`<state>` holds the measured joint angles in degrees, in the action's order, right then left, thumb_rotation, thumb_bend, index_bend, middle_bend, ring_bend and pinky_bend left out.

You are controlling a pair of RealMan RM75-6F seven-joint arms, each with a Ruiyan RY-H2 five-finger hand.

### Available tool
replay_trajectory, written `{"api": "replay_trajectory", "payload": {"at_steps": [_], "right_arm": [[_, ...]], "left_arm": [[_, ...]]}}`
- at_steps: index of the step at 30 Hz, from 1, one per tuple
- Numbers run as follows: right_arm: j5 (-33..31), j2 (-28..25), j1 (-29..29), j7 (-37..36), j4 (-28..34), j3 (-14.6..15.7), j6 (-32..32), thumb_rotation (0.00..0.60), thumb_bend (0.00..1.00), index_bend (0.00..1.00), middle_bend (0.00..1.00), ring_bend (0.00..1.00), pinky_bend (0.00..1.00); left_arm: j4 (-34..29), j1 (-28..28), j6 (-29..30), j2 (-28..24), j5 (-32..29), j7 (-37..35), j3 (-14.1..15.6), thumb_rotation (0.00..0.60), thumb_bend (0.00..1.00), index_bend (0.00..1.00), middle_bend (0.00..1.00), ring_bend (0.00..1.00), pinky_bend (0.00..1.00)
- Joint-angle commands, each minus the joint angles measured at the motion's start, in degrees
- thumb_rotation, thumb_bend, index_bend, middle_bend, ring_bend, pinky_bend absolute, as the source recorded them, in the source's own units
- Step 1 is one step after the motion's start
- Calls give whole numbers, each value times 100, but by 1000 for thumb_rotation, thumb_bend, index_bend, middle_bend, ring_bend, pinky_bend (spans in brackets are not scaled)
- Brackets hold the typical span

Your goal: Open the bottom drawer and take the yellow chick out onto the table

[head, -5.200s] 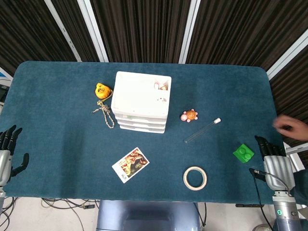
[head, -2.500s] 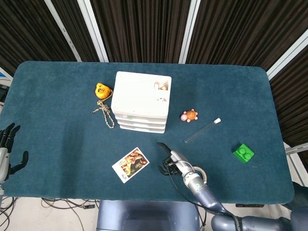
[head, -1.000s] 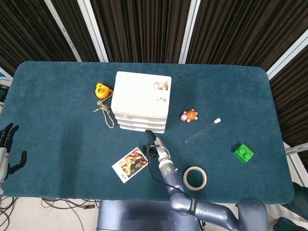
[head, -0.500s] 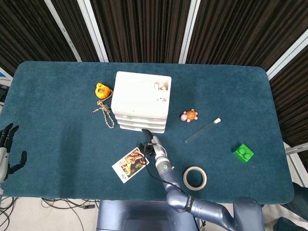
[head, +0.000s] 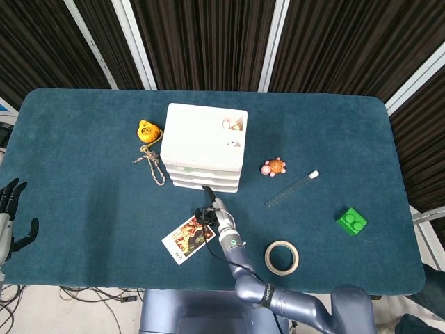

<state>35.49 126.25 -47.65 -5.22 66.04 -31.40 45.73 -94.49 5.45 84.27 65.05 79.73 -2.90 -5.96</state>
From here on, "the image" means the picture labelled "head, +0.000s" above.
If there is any braided rope with loop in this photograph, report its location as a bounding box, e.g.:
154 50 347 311
132 144 166 186

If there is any glass test tube white cap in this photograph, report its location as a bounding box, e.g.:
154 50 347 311
266 170 320 207

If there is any floor cable bundle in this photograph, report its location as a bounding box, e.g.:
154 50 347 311
0 283 144 334

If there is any green toy building block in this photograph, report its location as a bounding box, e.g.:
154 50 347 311
335 207 369 237

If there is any clear drawer with glue stick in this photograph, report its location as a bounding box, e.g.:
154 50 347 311
165 166 241 178

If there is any clear drawer with wooden pieces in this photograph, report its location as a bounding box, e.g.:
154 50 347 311
169 173 241 186

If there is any dark blue chair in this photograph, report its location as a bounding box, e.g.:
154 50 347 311
396 264 445 334

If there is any teal table cloth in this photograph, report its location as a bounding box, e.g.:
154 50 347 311
0 87 426 296

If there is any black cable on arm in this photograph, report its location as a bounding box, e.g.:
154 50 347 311
203 224 269 283

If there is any picture card white border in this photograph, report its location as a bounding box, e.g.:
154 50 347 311
161 214 217 267

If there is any clear drawer with red ball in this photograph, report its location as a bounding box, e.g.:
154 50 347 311
172 180 240 194

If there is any blue-grey robot torso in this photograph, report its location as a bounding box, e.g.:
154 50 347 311
138 288 289 334

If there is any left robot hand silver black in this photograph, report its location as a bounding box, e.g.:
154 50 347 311
0 178 40 265

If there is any white side table frame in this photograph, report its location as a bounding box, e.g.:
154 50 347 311
410 205 445 269

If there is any orange pink turtle toy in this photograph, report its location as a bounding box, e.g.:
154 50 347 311
260 157 287 177

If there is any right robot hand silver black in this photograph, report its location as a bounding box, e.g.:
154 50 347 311
194 186 238 235

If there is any white plastic drawer cabinet frame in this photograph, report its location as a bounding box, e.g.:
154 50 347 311
159 102 249 194

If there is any beige masking tape roll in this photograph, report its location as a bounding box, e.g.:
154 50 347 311
264 240 300 276

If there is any white frame post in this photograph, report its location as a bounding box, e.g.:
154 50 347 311
257 0 291 93
111 0 157 90
385 45 445 116
64 0 119 90

